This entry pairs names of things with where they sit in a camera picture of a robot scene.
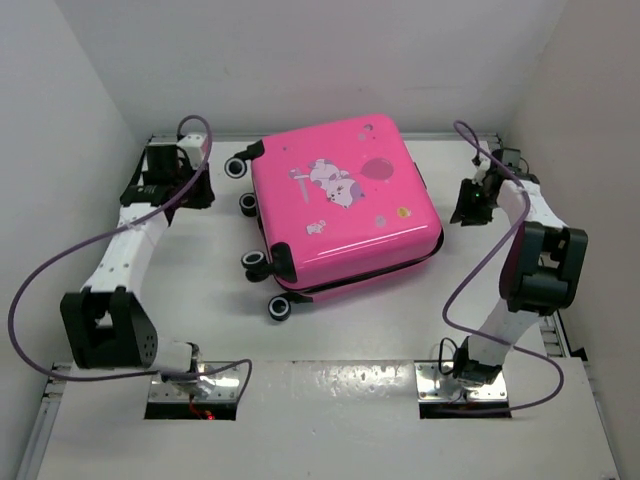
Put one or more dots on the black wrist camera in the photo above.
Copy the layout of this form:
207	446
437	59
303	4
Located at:
163	164
506	159

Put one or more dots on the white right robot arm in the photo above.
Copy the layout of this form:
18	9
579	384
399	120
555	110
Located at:
539	277

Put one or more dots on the pink hard-shell suitcase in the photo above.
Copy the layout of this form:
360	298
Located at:
338	204

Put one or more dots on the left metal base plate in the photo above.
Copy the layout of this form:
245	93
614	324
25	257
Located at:
216	383

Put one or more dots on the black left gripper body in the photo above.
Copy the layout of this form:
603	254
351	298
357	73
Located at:
198	197

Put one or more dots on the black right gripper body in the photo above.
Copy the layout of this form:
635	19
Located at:
473	205

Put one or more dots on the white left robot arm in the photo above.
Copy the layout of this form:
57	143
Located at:
105	322

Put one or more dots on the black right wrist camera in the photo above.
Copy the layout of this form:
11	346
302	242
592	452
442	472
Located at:
506	159

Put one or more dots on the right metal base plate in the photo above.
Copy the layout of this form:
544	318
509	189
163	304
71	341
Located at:
434	387

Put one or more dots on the metal base plate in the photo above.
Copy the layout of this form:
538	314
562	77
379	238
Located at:
434	387
216	383

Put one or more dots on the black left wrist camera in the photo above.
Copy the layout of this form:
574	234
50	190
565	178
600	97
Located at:
163	164

